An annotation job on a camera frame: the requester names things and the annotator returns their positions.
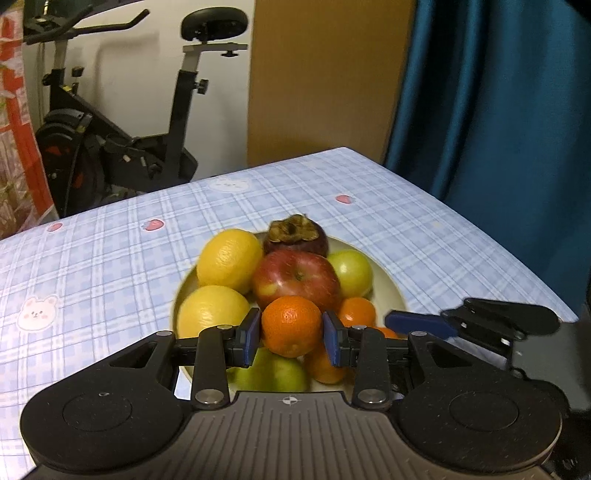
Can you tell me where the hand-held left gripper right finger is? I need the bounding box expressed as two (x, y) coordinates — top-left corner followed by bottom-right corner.
(322, 311), (486, 411)

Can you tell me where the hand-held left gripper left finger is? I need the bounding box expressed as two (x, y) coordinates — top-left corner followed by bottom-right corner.
(108, 307), (263, 411)

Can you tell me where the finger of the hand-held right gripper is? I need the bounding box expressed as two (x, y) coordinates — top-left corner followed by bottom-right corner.
(385, 297), (562, 357)

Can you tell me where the oval orange kumquat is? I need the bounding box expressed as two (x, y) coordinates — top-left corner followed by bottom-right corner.
(302, 343), (352, 385)

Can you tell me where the beige round plate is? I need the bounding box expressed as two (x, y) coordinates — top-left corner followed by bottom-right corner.
(169, 230), (408, 394)

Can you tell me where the light green apple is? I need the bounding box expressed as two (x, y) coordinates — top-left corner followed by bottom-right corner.
(233, 347), (310, 394)
(327, 248), (374, 299)

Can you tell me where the large yellow lemon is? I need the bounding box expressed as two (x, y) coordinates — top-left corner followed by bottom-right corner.
(176, 285), (253, 340)

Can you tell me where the red apple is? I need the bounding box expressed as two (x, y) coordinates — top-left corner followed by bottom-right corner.
(252, 252), (343, 315)

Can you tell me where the small yellow lemon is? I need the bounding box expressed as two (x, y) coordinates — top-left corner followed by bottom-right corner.
(197, 228), (264, 295)

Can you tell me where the dark purple mangosteen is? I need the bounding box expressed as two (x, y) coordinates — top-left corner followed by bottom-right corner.
(263, 214), (330, 257)

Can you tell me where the blue plaid tablecloth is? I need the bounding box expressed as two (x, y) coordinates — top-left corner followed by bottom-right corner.
(0, 147), (579, 480)

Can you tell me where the black exercise bike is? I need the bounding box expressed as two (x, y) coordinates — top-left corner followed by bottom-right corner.
(22, 0), (250, 219)

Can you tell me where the blue curtain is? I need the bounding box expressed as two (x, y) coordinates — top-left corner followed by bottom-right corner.
(383, 0), (591, 320)

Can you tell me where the brown wooden board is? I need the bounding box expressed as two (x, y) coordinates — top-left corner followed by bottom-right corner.
(246, 0), (419, 168)

